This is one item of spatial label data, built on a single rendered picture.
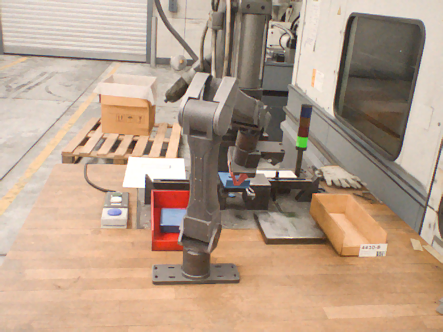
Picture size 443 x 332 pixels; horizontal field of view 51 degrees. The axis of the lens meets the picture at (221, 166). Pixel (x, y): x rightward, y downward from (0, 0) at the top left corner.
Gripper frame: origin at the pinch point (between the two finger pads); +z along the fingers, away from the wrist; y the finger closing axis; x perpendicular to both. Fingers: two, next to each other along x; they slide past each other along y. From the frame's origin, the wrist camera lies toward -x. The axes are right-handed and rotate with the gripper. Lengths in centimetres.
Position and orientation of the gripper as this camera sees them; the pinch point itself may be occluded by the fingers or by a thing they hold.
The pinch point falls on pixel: (236, 182)
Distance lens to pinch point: 134.4
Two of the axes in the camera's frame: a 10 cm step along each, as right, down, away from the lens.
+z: -1.5, 7.2, 6.8
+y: -1.0, -7.0, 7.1
